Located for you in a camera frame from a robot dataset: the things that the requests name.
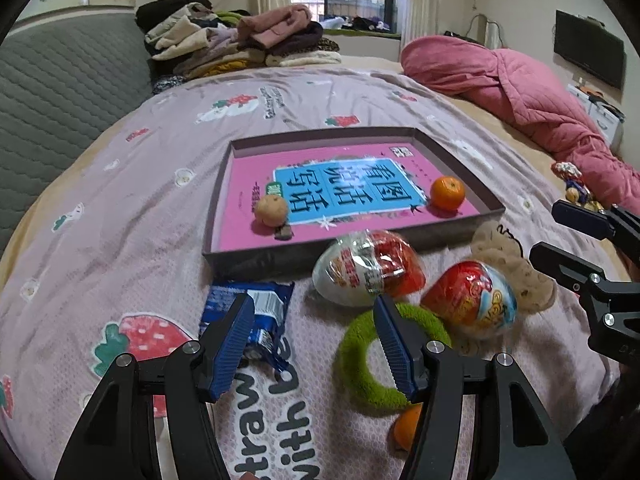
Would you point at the white and red toy egg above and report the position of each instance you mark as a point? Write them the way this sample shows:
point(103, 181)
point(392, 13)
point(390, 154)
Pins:
point(345, 275)

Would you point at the walnut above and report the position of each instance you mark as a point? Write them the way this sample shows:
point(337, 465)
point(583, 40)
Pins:
point(271, 210)

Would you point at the pile of folded clothes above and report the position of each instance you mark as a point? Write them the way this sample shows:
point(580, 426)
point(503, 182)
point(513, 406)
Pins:
point(225, 45)

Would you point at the red wrapped toy egg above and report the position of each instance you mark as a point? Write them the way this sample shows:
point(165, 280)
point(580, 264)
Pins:
point(470, 300)

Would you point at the small doll toy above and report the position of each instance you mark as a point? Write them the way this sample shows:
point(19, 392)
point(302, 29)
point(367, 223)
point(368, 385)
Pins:
point(572, 180)

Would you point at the dark clothes heap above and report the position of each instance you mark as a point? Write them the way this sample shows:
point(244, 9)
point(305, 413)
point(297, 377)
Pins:
point(360, 23)

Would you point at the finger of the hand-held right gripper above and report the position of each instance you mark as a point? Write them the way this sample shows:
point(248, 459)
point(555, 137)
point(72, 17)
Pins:
point(580, 215)
point(555, 262)

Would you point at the blue snack packet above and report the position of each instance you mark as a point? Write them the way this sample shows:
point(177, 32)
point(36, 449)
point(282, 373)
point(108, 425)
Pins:
point(272, 305)

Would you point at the beige bed sheet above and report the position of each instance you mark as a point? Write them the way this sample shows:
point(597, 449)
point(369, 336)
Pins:
point(510, 145)

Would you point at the bear-shaped cookie plush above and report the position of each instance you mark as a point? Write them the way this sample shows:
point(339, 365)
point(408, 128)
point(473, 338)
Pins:
point(530, 275)

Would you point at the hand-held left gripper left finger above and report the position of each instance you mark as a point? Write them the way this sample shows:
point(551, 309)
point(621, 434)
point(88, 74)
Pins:
point(230, 345)

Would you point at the grey quilted headboard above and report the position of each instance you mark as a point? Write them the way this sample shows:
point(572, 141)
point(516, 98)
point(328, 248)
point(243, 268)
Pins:
point(50, 85)

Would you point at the small dark chocolate piece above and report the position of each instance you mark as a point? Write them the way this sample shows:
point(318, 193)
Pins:
point(284, 233)

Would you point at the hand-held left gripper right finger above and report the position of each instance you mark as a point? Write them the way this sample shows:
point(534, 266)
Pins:
point(395, 355)

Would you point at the pink strawberry print bedsheet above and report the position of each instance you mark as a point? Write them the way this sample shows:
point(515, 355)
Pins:
point(125, 210)

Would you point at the white storage box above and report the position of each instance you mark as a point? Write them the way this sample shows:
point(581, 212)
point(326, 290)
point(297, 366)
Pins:
point(602, 115)

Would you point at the tangerine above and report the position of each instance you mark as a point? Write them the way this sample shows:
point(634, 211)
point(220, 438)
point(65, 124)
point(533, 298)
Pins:
point(446, 192)
point(406, 430)

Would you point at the shallow cardboard box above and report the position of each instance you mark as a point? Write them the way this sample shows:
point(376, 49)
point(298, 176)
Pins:
point(250, 262)

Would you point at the pink quilted blanket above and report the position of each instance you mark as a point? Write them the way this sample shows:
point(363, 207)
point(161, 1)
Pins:
point(500, 75)

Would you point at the pink workbook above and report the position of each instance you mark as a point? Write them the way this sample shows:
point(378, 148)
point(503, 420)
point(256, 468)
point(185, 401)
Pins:
point(240, 220)

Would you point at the black wall television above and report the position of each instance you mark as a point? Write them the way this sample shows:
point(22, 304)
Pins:
point(590, 47)

